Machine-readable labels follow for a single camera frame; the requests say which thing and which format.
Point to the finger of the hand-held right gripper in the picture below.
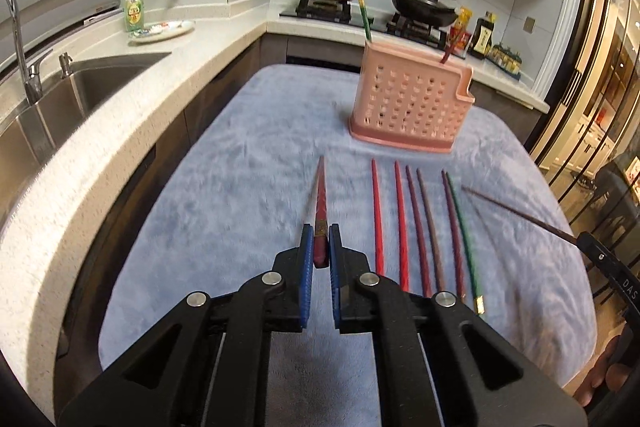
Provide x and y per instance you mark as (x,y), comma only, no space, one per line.
(612,272)

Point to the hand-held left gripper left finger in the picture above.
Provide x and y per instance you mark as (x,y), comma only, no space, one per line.
(306,277)

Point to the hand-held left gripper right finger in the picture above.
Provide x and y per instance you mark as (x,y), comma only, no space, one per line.
(335,282)

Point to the red chopstick with gold band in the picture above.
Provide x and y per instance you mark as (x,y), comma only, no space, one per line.
(321,202)

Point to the dark brown chopstick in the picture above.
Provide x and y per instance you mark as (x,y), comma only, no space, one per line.
(520,212)

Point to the green chopstick with gold end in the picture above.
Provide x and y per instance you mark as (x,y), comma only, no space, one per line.
(464,242)

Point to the pink perforated chopstick holder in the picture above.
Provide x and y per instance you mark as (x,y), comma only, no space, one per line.
(405,107)

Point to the person's right hand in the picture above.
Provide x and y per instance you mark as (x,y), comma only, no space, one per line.
(597,377)

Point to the dark chair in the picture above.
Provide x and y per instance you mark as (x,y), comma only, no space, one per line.
(617,197)

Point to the blue-grey fleece mat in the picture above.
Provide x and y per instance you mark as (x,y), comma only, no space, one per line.
(250,187)

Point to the black-framed glass sliding door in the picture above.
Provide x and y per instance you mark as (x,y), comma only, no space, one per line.
(600,57)

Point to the dark lower cabinet front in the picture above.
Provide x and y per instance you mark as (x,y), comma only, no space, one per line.
(320,53)

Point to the set of small spice jars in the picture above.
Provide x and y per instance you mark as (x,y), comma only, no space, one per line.
(506,59)

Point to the dark soy sauce bottle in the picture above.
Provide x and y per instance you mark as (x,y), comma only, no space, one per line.
(482,38)

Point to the black gas stove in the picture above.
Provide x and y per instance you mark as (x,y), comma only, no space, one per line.
(320,9)

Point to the red seasoning packet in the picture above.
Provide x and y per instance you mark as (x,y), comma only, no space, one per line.
(462,42)

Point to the patterned ceramic plate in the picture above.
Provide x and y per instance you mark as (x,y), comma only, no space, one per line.
(160,30)

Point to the black pan with lid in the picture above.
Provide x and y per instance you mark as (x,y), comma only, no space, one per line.
(425,9)

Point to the stainless steel sink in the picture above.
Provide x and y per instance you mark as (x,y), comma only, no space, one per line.
(75,97)

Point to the yellow seasoning packet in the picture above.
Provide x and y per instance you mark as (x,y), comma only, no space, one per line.
(464,18)

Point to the green dish soap bottle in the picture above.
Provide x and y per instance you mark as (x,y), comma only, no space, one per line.
(133,9)

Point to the chrome faucet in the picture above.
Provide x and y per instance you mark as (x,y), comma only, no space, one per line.
(22,52)

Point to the grey wall socket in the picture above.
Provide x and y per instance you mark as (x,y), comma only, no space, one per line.
(528,24)

